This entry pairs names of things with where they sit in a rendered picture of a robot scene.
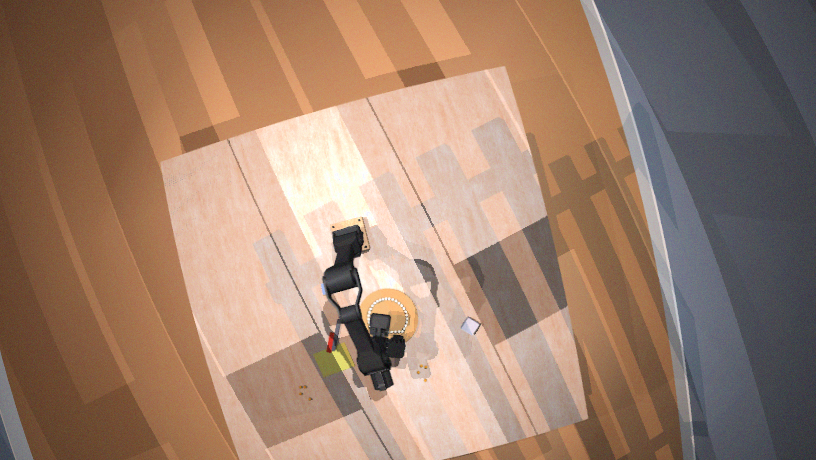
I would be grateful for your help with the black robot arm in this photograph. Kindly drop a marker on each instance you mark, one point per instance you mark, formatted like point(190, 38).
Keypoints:
point(372, 359)

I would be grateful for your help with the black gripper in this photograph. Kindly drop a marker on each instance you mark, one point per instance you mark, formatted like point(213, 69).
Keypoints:
point(379, 327)

